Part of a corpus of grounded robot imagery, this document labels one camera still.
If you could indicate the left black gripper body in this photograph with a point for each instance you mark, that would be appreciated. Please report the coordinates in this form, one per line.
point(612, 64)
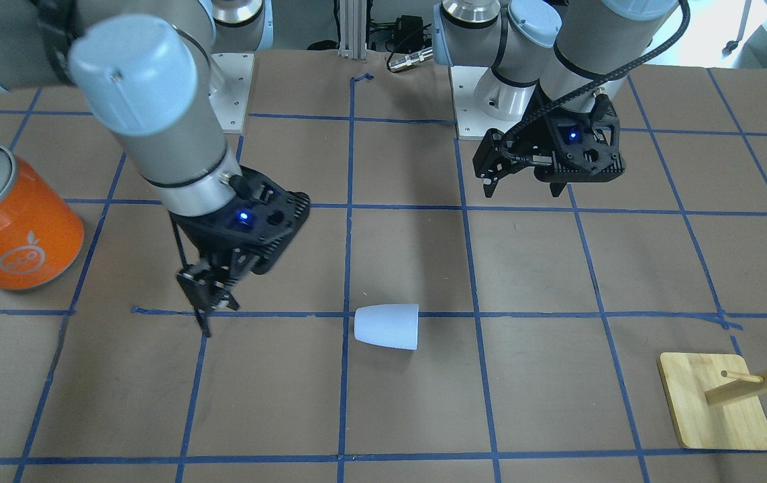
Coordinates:
point(536, 129)

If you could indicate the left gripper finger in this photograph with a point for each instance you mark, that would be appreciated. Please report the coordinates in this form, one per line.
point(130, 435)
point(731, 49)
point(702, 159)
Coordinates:
point(489, 163)
point(557, 188)

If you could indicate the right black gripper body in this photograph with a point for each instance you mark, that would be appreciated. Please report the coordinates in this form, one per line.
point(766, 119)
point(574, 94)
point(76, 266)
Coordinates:
point(196, 236)

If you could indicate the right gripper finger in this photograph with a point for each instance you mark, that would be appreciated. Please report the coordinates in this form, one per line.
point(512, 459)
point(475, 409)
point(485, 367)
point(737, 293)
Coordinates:
point(194, 281)
point(227, 269)

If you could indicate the light blue plastic cup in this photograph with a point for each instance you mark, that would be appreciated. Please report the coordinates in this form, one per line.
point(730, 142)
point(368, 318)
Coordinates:
point(393, 326)

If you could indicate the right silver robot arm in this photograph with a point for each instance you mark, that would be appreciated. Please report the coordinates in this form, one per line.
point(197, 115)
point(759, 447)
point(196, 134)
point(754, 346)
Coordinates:
point(146, 70)

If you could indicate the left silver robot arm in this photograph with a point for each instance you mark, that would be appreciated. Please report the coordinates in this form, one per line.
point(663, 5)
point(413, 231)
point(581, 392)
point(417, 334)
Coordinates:
point(554, 68)

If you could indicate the wooden cup rack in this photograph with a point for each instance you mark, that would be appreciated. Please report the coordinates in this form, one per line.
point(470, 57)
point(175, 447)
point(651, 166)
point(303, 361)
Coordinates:
point(714, 401)

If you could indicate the orange soda can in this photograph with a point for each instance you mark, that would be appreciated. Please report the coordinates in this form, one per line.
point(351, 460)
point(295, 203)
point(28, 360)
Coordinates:
point(40, 236)

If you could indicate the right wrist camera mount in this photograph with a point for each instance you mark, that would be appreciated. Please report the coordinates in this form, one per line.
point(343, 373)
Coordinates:
point(255, 190)

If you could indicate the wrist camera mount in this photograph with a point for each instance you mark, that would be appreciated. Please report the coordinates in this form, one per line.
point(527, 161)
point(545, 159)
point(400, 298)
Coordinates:
point(255, 190)
point(561, 131)

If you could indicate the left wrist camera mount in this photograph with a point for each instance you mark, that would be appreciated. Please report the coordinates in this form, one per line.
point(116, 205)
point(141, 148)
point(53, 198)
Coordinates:
point(561, 131)

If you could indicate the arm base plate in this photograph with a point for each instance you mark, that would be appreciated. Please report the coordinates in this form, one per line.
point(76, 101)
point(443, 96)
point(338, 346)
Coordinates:
point(482, 101)
point(229, 89)

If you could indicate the aluminium frame post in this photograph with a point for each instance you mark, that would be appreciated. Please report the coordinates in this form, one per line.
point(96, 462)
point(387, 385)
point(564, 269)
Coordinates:
point(352, 24)

